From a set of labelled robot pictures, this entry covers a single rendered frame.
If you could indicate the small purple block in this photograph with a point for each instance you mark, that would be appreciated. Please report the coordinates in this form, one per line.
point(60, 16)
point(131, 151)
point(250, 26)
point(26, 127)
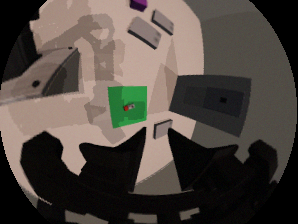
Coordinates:
point(138, 4)

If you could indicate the green translucent square zone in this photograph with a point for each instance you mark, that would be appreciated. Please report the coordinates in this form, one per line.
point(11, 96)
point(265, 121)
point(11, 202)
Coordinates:
point(119, 97)

